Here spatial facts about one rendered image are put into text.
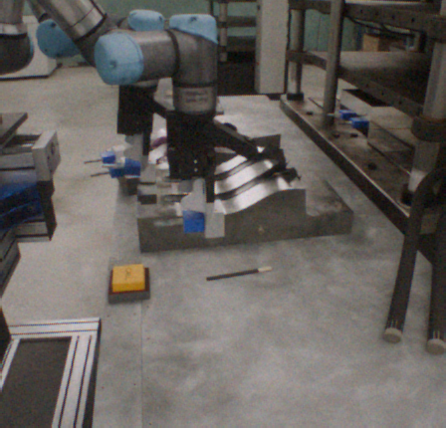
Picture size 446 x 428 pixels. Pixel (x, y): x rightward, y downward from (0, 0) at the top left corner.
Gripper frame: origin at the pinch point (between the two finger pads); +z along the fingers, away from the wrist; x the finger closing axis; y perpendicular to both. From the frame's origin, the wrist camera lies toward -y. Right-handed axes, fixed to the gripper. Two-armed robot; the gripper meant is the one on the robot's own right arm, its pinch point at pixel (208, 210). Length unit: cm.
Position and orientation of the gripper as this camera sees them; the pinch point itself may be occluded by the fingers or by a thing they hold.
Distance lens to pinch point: 83.4
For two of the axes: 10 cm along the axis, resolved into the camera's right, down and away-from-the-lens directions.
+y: -9.9, 0.7, -1.4
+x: 1.6, 4.6, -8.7
